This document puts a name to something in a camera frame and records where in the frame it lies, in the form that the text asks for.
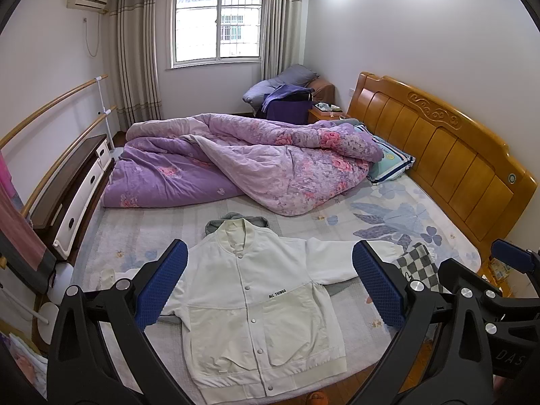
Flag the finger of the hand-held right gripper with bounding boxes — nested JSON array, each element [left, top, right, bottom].
[[491, 238, 540, 275], [439, 257, 506, 305]]

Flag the white barre stand post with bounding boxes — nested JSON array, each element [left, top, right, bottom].
[[94, 75, 117, 153]]

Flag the white air conditioner cable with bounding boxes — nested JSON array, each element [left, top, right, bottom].
[[83, 17, 103, 58]]

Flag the pale floral bed sheet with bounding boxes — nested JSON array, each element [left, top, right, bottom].
[[69, 169, 484, 402]]

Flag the white round base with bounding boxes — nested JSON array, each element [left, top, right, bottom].
[[30, 261, 75, 344]]

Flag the brown armchair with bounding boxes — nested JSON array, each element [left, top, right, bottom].
[[310, 77, 336, 112]]

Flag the grey striped curtain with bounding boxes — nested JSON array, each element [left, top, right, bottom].
[[260, 0, 305, 83], [103, 0, 164, 131]]

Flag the pink striped cloth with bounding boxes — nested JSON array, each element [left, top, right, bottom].
[[0, 150, 58, 297]]

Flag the wooden nightstand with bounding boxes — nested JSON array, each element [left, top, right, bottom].
[[307, 102, 349, 124]]

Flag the blue striped pillow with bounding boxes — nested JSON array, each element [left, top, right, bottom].
[[351, 124, 416, 186]]

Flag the purple floral quilt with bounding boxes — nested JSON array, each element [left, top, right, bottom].
[[101, 112, 385, 217]]

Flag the wooden barre rail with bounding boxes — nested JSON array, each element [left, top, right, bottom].
[[0, 75, 108, 149], [21, 105, 117, 219]]

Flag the dark cabinet with white drawers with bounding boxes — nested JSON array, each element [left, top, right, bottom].
[[31, 134, 113, 261]]

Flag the white snap-button jacket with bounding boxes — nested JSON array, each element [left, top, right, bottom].
[[158, 218, 400, 404]]

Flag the white framed window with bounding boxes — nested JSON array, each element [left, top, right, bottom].
[[166, 0, 267, 71]]

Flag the folded pale cloth stack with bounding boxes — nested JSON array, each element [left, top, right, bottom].
[[0, 330, 50, 389]]

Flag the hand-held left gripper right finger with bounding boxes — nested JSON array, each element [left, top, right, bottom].
[[350, 240, 494, 405]]

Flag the small white crumpled cloth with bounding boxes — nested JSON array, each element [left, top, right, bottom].
[[99, 267, 136, 288]]

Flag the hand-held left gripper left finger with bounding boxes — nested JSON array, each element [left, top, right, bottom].
[[44, 238, 190, 405]]

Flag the yellow printed box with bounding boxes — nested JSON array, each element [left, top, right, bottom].
[[488, 256, 514, 282]]

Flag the dark purple cloth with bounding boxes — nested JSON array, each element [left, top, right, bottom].
[[261, 85, 316, 126]]

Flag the grey white checkered sweater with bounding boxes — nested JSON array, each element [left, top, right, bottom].
[[391, 242, 444, 294]]

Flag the wooden bed headboard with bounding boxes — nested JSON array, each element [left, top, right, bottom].
[[345, 71, 539, 263]]

